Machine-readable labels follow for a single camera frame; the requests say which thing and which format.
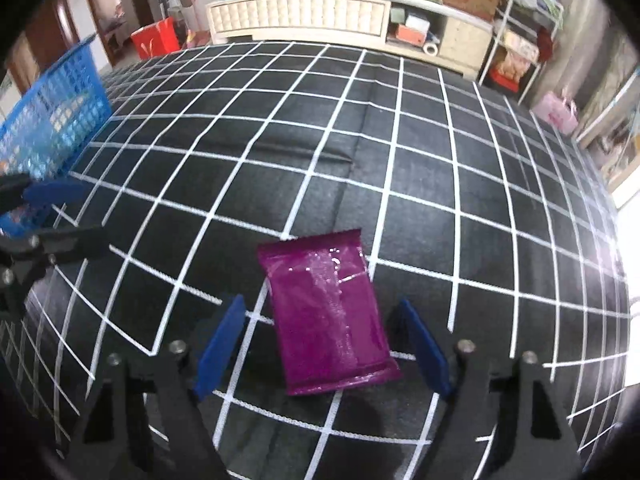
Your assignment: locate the purple snack packet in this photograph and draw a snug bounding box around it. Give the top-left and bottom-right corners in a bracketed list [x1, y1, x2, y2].
[257, 228, 403, 397]

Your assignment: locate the black white-grid mat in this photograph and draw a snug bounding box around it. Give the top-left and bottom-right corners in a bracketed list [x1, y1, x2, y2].
[0, 40, 634, 480]

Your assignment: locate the cream tufted low cabinet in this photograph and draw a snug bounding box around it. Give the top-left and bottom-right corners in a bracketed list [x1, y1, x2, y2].
[205, 0, 496, 81]

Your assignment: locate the blue plastic basket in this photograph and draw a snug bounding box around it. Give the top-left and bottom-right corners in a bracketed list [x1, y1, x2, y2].
[0, 34, 114, 239]

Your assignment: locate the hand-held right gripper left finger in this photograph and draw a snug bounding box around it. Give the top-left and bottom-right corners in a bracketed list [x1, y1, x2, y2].
[65, 293, 248, 480]

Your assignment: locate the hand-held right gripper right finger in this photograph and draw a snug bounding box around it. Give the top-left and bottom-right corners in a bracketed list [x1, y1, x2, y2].
[396, 298, 587, 480]

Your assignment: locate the brown wooden door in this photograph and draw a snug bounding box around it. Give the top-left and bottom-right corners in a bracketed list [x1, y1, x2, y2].
[25, 0, 152, 77]

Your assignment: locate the orange flat box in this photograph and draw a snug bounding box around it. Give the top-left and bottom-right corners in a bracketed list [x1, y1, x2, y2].
[394, 23, 429, 46]

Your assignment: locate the white metal shelf rack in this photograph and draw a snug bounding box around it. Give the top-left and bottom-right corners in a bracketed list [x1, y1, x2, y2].
[477, 0, 566, 106]

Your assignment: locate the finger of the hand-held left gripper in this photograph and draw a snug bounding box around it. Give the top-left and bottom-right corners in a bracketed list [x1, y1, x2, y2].
[0, 224, 109, 322]
[0, 172, 89, 212]

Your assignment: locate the pink gift bag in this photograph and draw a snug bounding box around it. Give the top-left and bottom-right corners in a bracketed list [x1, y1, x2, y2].
[530, 90, 579, 135]

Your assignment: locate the red box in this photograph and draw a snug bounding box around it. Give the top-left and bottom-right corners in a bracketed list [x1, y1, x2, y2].
[130, 17, 182, 60]

